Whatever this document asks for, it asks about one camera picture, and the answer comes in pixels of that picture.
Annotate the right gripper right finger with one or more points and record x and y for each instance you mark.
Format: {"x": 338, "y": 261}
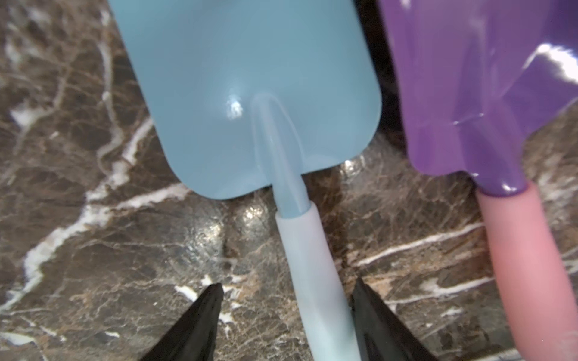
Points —
{"x": 381, "y": 335}

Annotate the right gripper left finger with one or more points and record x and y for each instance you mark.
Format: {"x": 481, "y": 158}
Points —
{"x": 193, "y": 336}

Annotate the teal pointed shovel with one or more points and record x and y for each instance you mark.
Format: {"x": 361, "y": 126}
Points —
{"x": 252, "y": 94}

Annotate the purple shovel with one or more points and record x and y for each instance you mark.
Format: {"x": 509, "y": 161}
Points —
{"x": 475, "y": 79}

